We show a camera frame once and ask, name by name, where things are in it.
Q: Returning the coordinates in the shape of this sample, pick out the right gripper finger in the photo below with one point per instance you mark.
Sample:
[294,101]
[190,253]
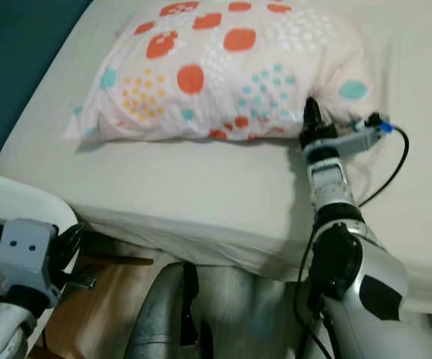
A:
[312,114]

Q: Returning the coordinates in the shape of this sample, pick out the pink pillow with coloured dots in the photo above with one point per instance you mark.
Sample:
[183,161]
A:
[216,67]

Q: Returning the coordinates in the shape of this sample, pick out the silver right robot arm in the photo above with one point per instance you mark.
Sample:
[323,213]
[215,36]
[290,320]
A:
[335,191]

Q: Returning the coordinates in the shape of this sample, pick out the grey robot left leg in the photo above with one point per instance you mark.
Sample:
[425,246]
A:
[156,321]

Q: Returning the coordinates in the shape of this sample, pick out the bed with cream sheet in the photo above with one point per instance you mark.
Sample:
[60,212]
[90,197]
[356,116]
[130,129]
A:
[193,187]

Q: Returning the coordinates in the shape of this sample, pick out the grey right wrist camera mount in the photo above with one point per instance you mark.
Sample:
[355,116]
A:
[358,138]

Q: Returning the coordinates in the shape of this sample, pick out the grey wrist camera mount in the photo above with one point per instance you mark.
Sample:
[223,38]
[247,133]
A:
[25,254]
[358,138]

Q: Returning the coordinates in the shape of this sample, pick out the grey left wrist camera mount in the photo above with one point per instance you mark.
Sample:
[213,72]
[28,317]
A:
[25,254]

